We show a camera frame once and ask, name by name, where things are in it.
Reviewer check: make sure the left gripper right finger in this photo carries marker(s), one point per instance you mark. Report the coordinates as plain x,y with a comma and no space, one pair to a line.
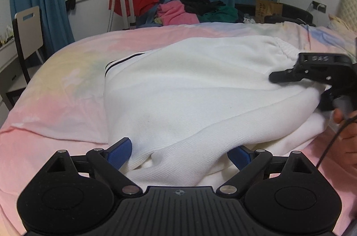
251,166

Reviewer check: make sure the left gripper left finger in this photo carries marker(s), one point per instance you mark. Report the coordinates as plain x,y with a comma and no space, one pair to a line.
106,165

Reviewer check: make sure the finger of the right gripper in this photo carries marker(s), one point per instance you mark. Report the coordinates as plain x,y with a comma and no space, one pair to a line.
286,76

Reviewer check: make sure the white sweatshirt garment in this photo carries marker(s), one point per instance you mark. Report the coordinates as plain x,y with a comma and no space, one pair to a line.
184,106

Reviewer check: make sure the person's right hand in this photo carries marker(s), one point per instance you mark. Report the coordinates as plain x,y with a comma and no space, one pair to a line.
344,148

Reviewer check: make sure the black armchair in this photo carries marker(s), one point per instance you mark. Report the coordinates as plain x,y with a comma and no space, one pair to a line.
289,14

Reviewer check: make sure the pastel tie-dye bed sheet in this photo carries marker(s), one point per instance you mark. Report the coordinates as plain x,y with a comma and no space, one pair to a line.
63,108

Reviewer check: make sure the green garment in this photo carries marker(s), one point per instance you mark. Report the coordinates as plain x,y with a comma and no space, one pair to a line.
224,14

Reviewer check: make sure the black garment pile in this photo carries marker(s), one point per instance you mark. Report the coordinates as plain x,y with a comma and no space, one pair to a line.
200,7

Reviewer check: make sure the white dressing desk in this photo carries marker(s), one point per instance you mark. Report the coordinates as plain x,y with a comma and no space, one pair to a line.
10,69

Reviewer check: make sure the pink garment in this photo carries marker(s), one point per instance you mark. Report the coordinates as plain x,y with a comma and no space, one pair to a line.
173,13

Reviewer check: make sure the beige black chair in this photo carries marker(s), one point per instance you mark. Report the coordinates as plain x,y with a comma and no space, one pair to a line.
27,30

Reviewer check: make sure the wall power outlet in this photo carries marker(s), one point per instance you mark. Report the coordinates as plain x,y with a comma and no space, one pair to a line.
320,7

